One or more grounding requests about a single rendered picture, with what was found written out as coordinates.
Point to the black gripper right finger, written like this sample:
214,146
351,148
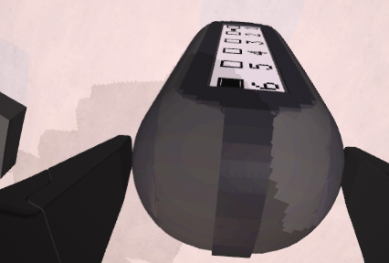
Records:
365,188

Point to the dark grey flat box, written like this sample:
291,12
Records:
12,115

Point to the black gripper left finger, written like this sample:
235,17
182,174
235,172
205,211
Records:
66,213

